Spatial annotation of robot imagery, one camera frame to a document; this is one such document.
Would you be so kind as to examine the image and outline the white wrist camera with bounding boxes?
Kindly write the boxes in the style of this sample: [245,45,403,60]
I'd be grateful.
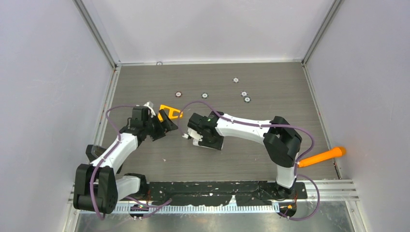
[182,128,203,141]
[143,101,157,118]

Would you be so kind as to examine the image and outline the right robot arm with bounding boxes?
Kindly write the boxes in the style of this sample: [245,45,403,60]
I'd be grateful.
[187,112,302,200]

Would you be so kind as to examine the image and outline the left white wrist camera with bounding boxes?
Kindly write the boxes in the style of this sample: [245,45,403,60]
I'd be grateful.
[143,101,157,118]

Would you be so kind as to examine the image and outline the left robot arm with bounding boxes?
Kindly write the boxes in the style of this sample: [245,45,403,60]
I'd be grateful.
[73,102,178,220]

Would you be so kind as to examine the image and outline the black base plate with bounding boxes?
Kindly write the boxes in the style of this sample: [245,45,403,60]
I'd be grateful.
[131,181,308,206]

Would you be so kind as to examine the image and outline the orange cylinder peg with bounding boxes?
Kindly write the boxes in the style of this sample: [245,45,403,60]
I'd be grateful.
[297,146,346,168]

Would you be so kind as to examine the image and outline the white remote control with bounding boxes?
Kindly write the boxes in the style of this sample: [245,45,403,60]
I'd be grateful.
[192,140,200,146]

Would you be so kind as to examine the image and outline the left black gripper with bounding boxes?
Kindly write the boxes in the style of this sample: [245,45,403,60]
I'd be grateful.
[143,110,177,141]

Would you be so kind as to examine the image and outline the yellow plastic triangle frame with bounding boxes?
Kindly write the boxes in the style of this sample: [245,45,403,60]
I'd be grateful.
[159,104,183,120]

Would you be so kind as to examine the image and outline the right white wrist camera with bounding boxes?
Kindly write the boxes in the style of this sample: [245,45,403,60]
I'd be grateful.
[182,128,203,141]

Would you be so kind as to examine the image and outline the aluminium rail frame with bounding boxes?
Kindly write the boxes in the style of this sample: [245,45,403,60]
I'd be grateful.
[68,179,359,215]

